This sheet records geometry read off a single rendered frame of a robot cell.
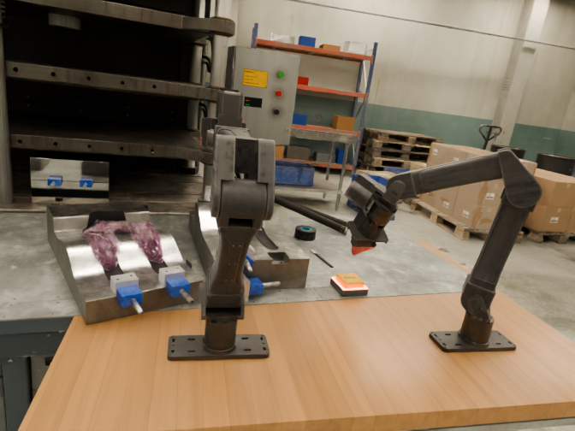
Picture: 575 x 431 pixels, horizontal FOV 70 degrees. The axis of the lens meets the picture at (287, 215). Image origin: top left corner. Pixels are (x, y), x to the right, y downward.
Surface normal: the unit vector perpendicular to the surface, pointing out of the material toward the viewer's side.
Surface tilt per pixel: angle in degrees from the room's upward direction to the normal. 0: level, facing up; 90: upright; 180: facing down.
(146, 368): 0
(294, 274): 90
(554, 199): 90
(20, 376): 90
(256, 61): 90
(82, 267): 26
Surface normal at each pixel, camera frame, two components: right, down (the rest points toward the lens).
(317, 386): 0.13, -0.95
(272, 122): 0.33, 0.31
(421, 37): 0.13, 0.30
